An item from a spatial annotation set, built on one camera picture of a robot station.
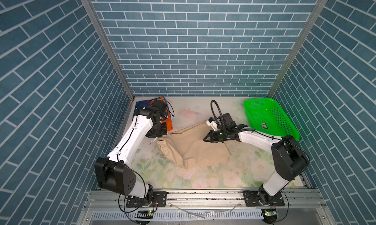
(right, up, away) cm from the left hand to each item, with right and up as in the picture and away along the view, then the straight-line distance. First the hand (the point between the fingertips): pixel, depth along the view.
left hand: (161, 134), depth 79 cm
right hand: (+23, -4, +7) cm, 24 cm away
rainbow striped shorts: (-2, +7, +25) cm, 26 cm away
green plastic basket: (+73, +10, +33) cm, 80 cm away
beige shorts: (+14, -10, +11) cm, 21 cm away
